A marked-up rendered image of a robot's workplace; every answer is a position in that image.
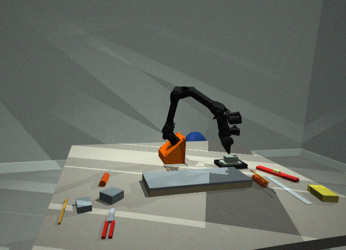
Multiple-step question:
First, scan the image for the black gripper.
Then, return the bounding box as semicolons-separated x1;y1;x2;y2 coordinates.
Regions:
218;125;233;154

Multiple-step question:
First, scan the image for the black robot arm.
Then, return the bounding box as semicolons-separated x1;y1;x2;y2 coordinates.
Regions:
162;86;242;146

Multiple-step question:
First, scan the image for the yellow rectangular block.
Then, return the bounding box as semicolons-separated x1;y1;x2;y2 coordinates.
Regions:
307;185;339;202

